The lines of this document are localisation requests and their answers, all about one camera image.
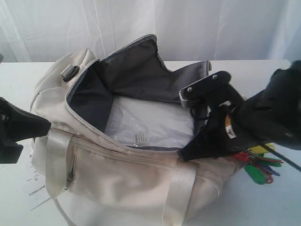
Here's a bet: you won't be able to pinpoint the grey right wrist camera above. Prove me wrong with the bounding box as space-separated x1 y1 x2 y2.
179 71 231 108

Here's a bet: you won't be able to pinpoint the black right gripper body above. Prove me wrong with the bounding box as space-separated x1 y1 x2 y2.
204 84 271 153

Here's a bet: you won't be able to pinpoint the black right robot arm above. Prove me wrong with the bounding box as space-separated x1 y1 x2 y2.
178 61 301 161

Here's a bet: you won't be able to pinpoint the colourful plastic key tags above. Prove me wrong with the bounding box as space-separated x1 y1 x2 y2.
231 146 284 185

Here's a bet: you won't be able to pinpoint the white plastic packet inside bag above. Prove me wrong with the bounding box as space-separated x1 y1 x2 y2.
105 96 194 151

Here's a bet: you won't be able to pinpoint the white paper product tag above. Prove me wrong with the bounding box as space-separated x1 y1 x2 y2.
24 144 50 211

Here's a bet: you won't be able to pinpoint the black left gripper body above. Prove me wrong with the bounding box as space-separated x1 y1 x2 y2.
0 97 23 164

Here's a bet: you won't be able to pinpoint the cream fabric duffel bag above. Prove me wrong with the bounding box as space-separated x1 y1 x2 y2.
31 34 242 226

